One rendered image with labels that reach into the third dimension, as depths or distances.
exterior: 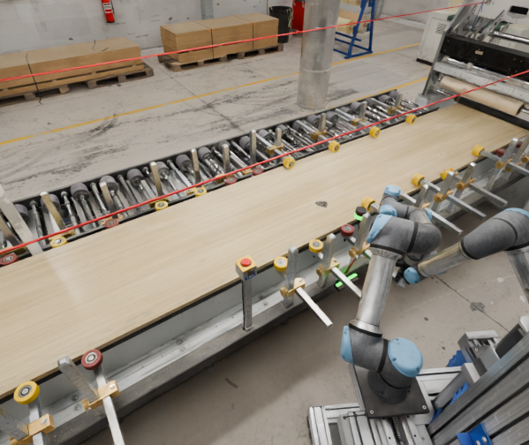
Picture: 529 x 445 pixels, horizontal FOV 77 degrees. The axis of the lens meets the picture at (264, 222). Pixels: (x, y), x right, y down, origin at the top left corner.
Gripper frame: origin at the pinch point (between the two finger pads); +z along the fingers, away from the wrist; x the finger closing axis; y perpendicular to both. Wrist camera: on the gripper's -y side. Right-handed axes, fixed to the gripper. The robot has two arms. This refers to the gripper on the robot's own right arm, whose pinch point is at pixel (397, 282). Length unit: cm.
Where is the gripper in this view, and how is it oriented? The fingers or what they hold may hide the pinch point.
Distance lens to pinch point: 202.0
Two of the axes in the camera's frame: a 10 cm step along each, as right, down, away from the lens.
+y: 5.5, 5.6, -6.2
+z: -0.1, 7.4, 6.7
